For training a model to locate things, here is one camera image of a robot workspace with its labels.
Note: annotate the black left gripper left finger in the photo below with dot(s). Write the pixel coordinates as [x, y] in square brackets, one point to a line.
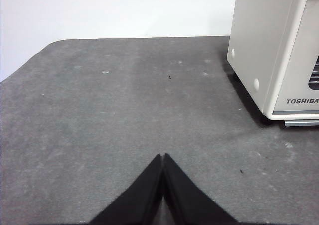
[139, 197]

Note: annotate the cream Toshiba toaster oven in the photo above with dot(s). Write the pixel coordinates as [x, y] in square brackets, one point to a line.
[254, 35]

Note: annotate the silver oven crumb tray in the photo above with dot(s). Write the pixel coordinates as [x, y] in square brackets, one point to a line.
[304, 123]

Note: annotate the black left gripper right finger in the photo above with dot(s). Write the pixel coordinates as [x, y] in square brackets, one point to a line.
[189, 197]

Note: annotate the oven door with glass window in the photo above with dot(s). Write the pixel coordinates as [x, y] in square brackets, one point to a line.
[294, 85]

